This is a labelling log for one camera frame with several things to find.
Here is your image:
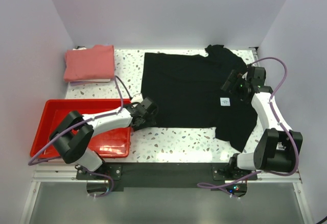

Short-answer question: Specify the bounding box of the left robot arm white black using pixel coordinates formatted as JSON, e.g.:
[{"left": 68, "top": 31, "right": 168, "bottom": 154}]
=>
[{"left": 49, "top": 97, "right": 158, "bottom": 179}]

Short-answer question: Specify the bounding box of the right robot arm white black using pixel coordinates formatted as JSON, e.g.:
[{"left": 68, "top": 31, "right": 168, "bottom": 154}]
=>
[{"left": 222, "top": 65, "right": 303, "bottom": 180}]

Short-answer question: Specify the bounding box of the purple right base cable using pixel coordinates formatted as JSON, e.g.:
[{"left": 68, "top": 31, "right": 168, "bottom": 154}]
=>
[{"left": 197, "top": 170, "right": 263, "bottom": 193}]

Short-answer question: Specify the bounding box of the black t shirt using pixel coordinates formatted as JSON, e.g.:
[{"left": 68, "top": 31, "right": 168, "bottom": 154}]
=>
[{"left": 141, "top": 45, "right": 258, "bottom": 152}]

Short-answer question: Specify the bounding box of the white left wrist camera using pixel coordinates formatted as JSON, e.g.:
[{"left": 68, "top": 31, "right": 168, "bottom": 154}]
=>
[{"left": 131, "top": 93, "right": 143, "bottom": 103}]

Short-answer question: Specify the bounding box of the folded pink t shirt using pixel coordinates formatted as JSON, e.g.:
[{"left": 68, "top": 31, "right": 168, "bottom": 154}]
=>
[{"left": 63, "top": 44, "right": 115, "bottom": 83}]

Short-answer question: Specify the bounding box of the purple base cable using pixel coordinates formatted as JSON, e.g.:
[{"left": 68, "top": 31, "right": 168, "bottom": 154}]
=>
[
  {"left": 76, "top": 167, "right": 115, "bottom": 198},
  {"left": 197, "top": 170, "right": 263, "bottom": 193}
]

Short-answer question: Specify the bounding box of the red plastic tray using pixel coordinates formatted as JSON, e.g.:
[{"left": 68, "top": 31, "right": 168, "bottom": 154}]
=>
[{"left": 30, "top": 99, "right": 131, "bottom": 158}]

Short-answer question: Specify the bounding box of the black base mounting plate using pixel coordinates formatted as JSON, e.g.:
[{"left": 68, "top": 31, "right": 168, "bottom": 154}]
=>
[{"left": 75, "top": 162, "right": 250, "bottom": 191}]

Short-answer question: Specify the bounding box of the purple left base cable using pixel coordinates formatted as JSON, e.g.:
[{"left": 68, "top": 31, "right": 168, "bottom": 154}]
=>
[{"left": 76, "top": 167, "right": 115, "bottom": 198}]

